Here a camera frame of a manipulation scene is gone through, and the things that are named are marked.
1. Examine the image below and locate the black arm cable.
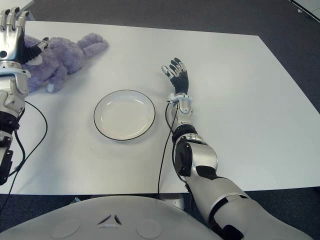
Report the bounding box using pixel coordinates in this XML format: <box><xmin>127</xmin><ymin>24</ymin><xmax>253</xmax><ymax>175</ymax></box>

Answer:
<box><xmin>157</xmin><ymin>101</ymin><xmax>180</xmax><ymax>196</ymax></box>
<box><xmin>0</xmin><ymin>99</ymin><xmax>49</xmax><ymax>209</ymax></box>

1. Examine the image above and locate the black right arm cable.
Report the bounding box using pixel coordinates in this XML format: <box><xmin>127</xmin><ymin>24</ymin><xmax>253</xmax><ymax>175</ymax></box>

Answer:
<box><xmin>157</xmin><ymin>101</ymin><xmax>180</xmax><ymax>196</ymax></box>

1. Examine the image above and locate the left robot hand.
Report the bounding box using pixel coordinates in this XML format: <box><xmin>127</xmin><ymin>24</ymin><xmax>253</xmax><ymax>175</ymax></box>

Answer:
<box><xmin>0</xmin><ymin>6</ymin><xmax>50</xmax><ymax>66</ymax></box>

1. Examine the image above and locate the white plate black rim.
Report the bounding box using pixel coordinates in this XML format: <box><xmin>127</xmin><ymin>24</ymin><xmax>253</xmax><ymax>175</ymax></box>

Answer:
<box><xmin>93</xmin><ymin>89</ymin><xmax>156</xmax><ymax>143</ymax></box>

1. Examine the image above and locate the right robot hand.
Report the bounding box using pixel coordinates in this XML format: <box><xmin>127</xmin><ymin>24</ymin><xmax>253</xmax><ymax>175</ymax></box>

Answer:
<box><xmin>161</xmin><ymin>57</ymin><xmax>190</xmax><ymax>96</ymax></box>

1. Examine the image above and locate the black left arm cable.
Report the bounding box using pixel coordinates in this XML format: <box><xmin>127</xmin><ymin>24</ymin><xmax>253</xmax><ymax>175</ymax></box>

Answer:
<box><xmin>0</xmin><ymin>99</ymin><xmax>49</xmax><ymax>209</ymax></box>

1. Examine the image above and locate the purple plush doll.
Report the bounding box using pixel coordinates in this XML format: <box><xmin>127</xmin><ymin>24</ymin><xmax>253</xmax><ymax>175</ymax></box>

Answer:
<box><xmin>21</xmin><ymin>32</ymin><xmax>110</xmax><ymax>94</ymax></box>

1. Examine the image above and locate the silver robot torso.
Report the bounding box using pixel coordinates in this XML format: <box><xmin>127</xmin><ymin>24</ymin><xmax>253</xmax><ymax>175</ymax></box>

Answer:
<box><xmin>0</xmin><ymin>195</ymin><xmax>224</xmax><ymax>240</ymax></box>

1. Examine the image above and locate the silver table leg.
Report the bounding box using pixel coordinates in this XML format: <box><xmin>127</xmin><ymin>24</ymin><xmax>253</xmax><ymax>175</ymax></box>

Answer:
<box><xmin>161</xmin><ymin>192</ymin><xmax>186</xmax><ymax>210</ymax></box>

